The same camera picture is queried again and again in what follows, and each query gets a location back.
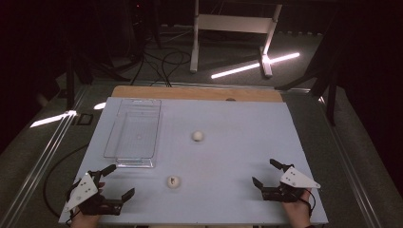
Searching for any left hand-held gripper cable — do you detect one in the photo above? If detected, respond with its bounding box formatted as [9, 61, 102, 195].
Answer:
[65, 179, 83, 226]

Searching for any wooden board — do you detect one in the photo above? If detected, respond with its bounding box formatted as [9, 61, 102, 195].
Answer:
[111, 85, 284, 103]

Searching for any black square floor plate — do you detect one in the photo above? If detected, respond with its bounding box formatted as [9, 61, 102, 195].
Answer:
[75, 113, 95, 126]

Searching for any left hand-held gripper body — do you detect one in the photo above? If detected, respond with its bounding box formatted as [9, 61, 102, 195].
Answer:
[62, 170, 125, 217]

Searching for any black metal stand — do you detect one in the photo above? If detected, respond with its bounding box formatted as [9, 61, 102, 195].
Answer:
[275, 63, 341, 127]
[63, 47, 131, 111]

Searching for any white ball with dark mark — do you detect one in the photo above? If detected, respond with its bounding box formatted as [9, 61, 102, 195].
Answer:
[166, 175, 182, 190]

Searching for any clear plastic container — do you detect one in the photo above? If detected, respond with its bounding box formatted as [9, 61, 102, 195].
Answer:
[103, 98, 163, 169]

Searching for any aluminium floor rail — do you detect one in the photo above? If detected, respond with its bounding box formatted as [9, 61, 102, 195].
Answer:
[0, 85, 89, 228]
[317, 94, 384, 228]

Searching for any hand-held gripper cable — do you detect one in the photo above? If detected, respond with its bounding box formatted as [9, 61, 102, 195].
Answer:
[65, 179, 83, 226]
[303, 188, 317, 218]

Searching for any person's left hand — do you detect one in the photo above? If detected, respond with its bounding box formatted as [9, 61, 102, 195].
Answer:
[69, 210, 103, 228]

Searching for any right hand-held gripper cable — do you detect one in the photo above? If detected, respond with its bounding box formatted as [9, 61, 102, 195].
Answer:
[303, 188, 317, 218]

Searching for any white metal stand frame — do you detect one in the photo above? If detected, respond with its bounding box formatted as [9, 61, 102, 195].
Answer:
[189, 0, 283, 79]

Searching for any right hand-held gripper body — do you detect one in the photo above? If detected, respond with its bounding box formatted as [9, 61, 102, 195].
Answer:
[259, 164, 321, 203]

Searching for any person's right hand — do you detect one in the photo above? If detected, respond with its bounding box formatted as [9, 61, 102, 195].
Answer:
[280, 188, 313, 228]

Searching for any black floor cable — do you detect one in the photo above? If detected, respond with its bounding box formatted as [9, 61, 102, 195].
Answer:
[43, 142, 90, 219]

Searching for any bundle of black cables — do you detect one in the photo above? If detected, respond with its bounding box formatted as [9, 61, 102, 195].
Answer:
[129, 48, 193, 88]

